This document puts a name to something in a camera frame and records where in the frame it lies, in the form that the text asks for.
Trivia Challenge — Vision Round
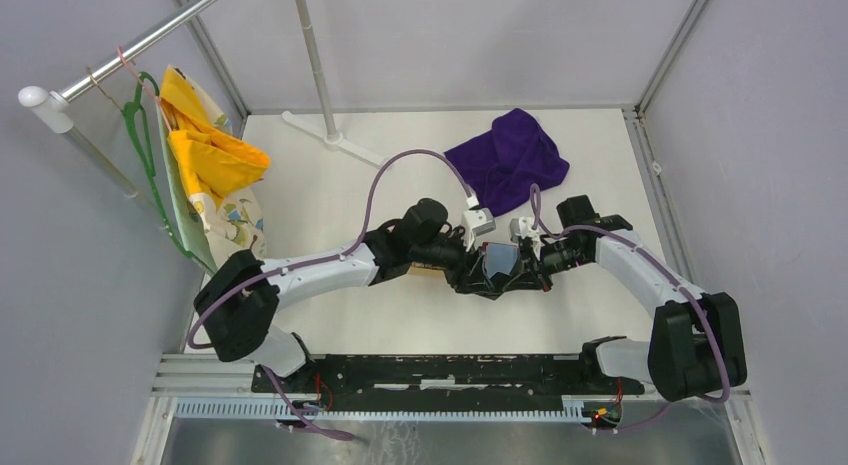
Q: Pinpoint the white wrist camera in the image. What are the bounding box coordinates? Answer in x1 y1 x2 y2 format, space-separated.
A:
509 217 541 244
461 208 496 251

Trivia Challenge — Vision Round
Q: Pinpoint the patterned cream cloth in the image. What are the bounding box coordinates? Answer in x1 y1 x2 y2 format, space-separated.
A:
160 104 267 271

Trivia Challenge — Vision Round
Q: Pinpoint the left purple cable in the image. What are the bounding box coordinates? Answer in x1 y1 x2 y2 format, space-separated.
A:
186 149 480 443

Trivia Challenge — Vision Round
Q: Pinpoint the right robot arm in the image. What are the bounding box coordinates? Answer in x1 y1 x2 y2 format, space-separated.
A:
483 195 747 402

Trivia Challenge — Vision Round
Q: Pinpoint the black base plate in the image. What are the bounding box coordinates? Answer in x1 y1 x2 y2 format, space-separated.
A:
280 354 645 412

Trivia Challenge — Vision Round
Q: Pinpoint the purple cloth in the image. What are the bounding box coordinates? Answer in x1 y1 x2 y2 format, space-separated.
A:
444 108 570 217

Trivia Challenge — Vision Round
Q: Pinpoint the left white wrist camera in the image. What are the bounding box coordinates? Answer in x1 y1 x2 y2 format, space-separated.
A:
461 208 496 251

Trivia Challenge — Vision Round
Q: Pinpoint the white slotted cable duct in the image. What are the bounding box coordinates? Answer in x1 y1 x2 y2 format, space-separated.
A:
173 396 588 424

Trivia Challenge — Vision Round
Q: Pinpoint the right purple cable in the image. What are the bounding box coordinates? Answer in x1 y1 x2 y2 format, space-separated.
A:
528 183 732 433

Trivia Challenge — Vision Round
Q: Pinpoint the metal clothes rack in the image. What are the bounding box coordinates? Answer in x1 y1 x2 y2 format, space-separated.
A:
17 0 386 214

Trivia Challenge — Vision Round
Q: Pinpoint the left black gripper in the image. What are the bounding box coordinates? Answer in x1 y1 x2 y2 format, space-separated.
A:
411 227 494 296

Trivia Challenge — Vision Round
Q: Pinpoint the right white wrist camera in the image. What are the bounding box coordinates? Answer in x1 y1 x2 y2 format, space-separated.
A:
509 217 541 244

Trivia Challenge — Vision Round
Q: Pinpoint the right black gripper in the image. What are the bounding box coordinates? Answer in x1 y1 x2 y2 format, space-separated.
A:
501 238 590 293

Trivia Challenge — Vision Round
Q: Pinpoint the yellow cloth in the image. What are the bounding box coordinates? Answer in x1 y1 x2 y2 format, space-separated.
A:
160 66 271 208

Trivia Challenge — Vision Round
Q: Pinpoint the purple cable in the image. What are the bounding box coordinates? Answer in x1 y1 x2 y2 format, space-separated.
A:
528 183 732 433
186 149 480 443

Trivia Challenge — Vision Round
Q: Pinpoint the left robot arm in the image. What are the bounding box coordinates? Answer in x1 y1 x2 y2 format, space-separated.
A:
191 198 496 393

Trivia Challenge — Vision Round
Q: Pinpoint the red leather card holder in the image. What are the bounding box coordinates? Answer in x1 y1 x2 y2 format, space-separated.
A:
482 242 520 279

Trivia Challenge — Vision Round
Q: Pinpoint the green clothes hanger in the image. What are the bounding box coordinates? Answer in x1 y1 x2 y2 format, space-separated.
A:
121 71 217 276

